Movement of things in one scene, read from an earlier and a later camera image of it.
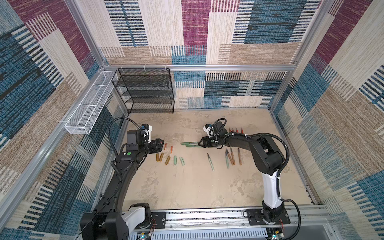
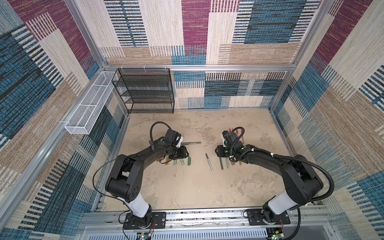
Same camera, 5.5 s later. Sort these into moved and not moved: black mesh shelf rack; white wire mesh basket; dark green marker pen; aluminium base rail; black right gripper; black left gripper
Moved: black left gripper; black right gripper; dark green marker pen
Not moved: white wire mesh basket; black mesh shelf rack; aluminium base rail
